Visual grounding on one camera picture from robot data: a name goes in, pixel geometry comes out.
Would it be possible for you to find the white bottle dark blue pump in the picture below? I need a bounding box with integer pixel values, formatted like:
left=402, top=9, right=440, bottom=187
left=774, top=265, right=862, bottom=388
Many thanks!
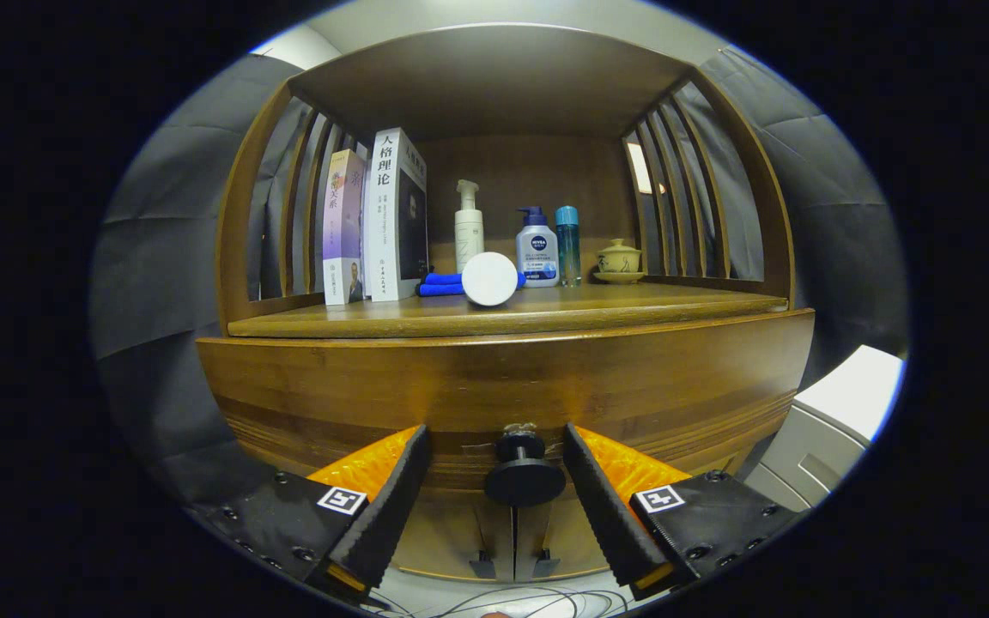
left=515, top=206, right=561, bottom=288

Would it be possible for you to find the white grey appliance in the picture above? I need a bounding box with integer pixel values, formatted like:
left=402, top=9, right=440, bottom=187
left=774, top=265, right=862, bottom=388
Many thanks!
left=739, top=345, right=906, bottom=513

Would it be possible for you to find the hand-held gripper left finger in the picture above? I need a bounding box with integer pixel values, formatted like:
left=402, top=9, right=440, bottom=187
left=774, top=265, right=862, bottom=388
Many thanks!
left=203, top=425, right=433, bottom=602

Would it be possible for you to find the blue folded cloth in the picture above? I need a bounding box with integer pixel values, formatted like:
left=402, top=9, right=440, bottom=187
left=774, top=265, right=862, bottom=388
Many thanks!
left=416, top=271, right=528, bottom=298

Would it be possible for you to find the yellow lidded teacup with saucer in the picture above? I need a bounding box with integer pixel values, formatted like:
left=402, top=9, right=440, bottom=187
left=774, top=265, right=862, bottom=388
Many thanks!
left=592, top=238, right=646, bottom=285

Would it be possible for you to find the black round drawer knob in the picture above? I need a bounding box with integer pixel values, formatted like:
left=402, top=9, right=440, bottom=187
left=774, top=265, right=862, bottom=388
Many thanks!
left=483, top=423, right=567, bottom=507

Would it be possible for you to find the white tube with green end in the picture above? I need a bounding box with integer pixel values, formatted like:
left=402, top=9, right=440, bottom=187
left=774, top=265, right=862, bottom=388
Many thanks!
left=461, top=251, right=519, bottom=307

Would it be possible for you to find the brown wooden drawer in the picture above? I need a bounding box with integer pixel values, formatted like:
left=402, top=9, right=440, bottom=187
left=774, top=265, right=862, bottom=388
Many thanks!
left=196, top=309, right=816, bottom=507

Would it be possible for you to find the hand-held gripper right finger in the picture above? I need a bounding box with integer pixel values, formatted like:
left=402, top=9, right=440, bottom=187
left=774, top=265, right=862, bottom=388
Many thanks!
left=562, top=422, right=813, bottom=602

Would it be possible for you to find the brown wooden cabinet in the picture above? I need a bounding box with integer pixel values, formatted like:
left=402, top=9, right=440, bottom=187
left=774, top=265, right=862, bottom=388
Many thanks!
left=215, top=23, right=796, bottom=585

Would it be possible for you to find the wooden cabinet door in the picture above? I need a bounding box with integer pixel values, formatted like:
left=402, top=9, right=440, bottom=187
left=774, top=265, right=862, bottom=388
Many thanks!
left=514, top=494, right=624, bottom=580
left=391, top=494, right=515, bottom=583

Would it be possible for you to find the purple book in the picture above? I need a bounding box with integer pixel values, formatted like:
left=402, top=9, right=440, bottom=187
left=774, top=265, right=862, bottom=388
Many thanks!
left=322, top=148, right=368, bottom=307

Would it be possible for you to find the teal bottle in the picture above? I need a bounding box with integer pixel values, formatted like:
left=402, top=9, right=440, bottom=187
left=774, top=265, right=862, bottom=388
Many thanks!
left=555, top=205, right=583, bottom=288

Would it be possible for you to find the white book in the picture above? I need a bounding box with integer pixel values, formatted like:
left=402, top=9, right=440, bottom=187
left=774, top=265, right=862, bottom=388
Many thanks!
left=363, top=127, right=429, bottom=303

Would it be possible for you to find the brown wooden countertop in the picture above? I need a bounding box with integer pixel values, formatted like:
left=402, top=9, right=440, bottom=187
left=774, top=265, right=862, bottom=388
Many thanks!
left=227, top=282, right=792, bottom=338

